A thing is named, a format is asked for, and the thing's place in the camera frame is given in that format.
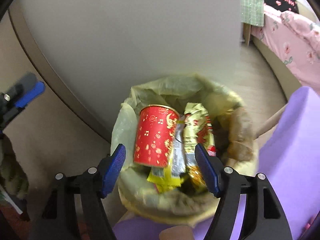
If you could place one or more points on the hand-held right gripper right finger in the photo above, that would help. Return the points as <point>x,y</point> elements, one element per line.
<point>207,171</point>

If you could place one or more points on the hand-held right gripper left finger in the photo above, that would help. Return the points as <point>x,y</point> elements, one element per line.
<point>113,170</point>

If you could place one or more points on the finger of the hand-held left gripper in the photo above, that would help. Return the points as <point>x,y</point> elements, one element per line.
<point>30,93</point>

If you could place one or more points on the red white stick packet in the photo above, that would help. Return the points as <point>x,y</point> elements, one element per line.
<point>212,145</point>

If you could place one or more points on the silver stick packet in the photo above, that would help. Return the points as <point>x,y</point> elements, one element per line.
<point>178,155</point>

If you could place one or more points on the gold red snack packet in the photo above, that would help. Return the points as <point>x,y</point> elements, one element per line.
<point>195,130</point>

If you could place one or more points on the yellow green snack packet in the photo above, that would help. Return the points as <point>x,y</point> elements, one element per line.
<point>162,180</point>

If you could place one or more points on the red paper cup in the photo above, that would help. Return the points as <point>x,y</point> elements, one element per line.
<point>155,135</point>

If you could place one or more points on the trash bin with yellow bag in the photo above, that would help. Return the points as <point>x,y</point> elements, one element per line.
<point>170,90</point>

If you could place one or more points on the person's right hand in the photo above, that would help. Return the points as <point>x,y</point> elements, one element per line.
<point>176,233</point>

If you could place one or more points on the person's left hand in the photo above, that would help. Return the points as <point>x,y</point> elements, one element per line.
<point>12,170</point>

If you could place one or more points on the dark red cloth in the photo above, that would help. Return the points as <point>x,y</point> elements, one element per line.
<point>12,225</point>

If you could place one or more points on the beige bed base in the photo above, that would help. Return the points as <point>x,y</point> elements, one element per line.
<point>270,55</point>

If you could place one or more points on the pink floral bed sheet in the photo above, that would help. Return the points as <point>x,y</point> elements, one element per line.
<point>295,62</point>

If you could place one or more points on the wooden nightstand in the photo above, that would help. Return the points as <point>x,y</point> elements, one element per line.
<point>247,35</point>

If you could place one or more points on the green checked cloth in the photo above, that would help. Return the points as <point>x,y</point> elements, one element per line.
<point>250,7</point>

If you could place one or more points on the beige headboard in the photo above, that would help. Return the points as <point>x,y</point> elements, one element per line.
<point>308,10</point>

